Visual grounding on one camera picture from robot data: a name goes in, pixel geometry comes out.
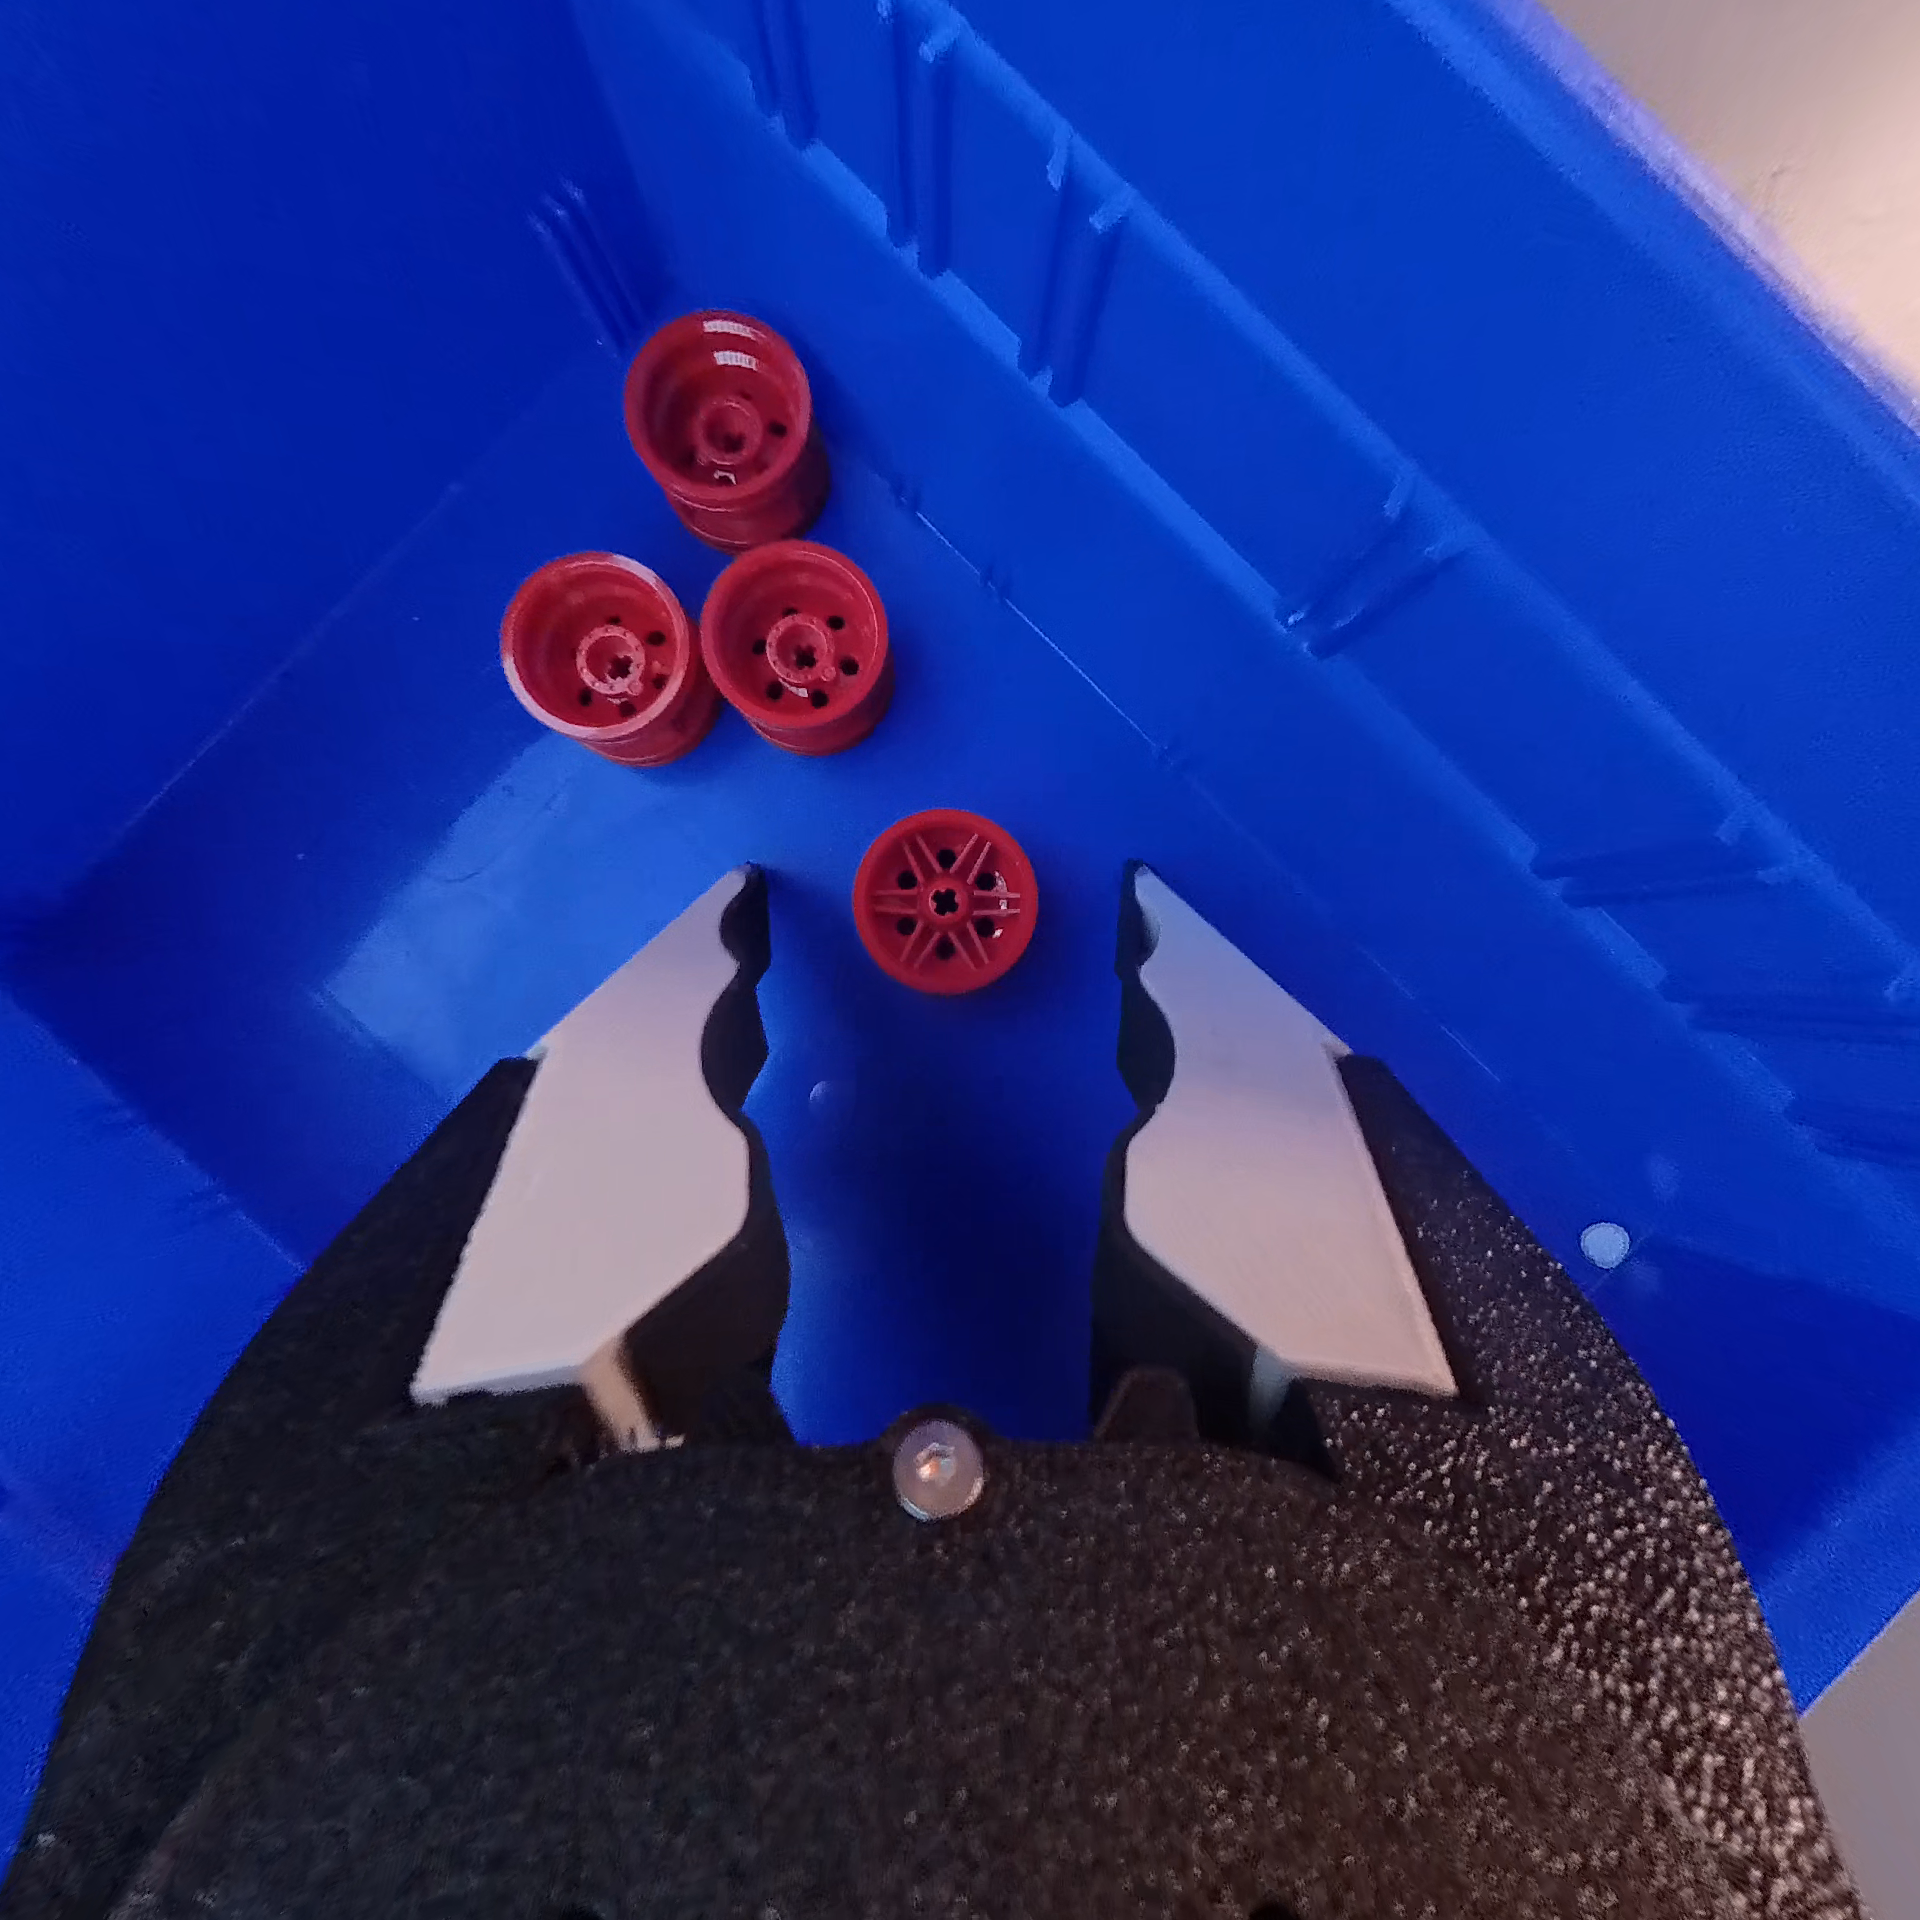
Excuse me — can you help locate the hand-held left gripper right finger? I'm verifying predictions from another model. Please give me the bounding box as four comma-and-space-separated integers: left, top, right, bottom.
1092, 869, 1466, 1408

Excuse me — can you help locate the blue plastic bin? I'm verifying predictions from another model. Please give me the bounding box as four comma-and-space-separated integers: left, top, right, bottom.
0, 0, 1920, 1801

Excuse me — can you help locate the red toy wheel hub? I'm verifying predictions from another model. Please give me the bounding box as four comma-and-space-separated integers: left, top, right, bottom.
622, 305, 822, 551
498, 551, 720, 770
850, 807, 1047, 994
695, 537, 897, 753

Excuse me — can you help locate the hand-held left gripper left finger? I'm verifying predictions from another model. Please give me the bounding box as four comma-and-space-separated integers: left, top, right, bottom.
407, 869, 792, 1414

